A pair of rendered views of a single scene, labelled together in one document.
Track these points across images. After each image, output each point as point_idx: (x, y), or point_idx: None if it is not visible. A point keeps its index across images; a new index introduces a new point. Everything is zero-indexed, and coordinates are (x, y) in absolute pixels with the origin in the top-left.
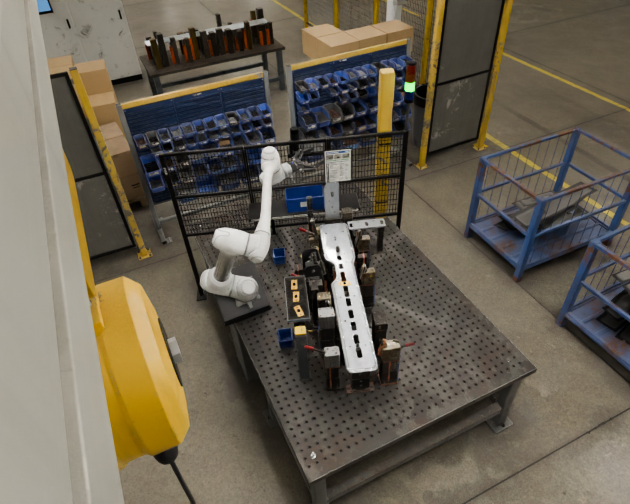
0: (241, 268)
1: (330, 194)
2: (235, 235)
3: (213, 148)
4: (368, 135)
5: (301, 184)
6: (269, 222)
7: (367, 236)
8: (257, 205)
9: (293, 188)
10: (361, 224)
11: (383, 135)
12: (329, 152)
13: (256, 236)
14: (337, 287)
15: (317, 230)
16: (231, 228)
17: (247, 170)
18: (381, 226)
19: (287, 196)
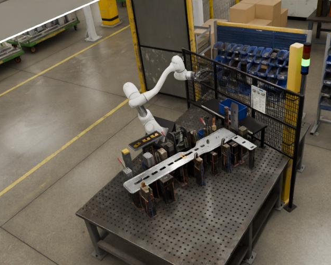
0: (167, 122)
1: (234, 111)
2: (129, 88)
3: (202, 55)
4: (277, 86)
5: (239, 101)
6: (152, 93)
7: (227, 145)
8: (214, 101)
9: (232, 100)
10: (240, 141)
11: (286, 91)
12: (254, 87)
13: (137, 94)
14: (178, 155)
15: (213, 126)
16: (133, 85)
17: (214, 77)
18: (248, 149)
19: (229, 104)
